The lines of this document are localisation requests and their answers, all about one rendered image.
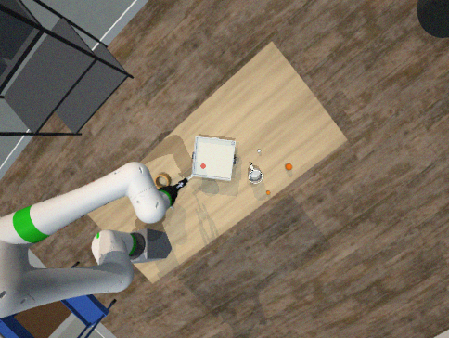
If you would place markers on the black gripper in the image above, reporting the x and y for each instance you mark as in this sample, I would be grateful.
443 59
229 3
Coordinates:
177 187

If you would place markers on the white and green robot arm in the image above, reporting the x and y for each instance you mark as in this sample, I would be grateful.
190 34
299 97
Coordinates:
23 286

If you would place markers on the tan tape roll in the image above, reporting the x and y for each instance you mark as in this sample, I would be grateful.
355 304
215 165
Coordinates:
157 182

